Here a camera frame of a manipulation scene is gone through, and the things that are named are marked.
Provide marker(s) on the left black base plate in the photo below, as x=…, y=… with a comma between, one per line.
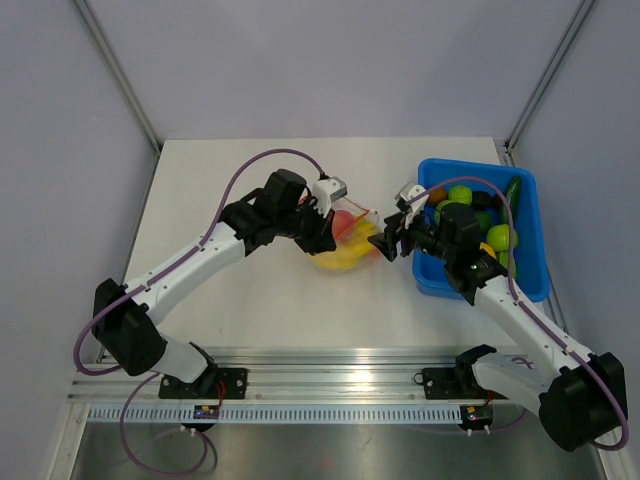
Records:
x=230, y=382

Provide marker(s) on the small circuit board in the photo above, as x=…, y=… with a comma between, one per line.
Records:
x=477, y=416
x=206, y=412

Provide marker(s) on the white slotted cable duct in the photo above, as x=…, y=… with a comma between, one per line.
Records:
x=282, y=414

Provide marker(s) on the pink peach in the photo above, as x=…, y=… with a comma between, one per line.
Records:
x=342, y=223

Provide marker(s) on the aluminium mounting rail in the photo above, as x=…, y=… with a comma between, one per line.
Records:
x=333, y=375

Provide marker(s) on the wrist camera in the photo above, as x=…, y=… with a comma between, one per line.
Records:
x=326, y=191
x=411, y=200

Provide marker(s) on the blue plastic bin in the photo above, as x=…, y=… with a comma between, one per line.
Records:
x=531, y=268

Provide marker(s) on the yellow lemon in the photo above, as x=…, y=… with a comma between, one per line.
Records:
x=488, y=249

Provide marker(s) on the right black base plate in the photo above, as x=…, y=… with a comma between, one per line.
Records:
x=440, y=383

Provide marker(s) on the green apple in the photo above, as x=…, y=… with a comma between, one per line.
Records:
x=461, y=194

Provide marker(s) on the clear zip top bag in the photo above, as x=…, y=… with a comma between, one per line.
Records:
x=359, y=212

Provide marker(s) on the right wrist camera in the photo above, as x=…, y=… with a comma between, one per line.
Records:
x=411, y=200

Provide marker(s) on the brown kiwi fruit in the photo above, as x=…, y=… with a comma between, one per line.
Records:
x=437, y=196

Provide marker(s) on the right aluminium frame post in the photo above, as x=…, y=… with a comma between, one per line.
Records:
x=563, y=47

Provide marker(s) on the green halved fruit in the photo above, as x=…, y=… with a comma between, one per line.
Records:
x=503, y=259

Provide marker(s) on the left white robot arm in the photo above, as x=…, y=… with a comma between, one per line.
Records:
x=128, y=315

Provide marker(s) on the dark green avocado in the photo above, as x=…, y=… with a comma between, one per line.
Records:
x=485, y=220

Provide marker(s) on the dark purple fruit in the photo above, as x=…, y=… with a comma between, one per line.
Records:
x=482, y=200

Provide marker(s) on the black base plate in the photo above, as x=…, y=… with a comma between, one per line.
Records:
x=230, y=382
x=440, y=383

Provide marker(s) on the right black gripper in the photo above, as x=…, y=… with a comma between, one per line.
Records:
x=388, y=240

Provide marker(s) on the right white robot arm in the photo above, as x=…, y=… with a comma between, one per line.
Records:
x=579, y=397

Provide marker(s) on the left aluminium frame post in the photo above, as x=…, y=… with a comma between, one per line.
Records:
x=104, y=47

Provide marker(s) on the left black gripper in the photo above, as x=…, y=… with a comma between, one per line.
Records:
x=322, y=237

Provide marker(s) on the left small circuit board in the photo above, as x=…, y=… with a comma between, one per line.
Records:
x=206, y=412

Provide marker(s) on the yellow banana bunch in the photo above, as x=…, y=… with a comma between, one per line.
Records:
x=356, y=251

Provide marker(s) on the right small circuit board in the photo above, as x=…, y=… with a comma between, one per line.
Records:
x=477, y=416

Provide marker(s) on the aluminium frame post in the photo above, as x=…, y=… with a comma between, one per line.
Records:
x=563, y=47
x=104, y=47

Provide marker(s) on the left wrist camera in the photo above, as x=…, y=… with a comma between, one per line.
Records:
x=326, y=191

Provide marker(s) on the green cucumber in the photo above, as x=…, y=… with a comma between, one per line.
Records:
x=511, y=194

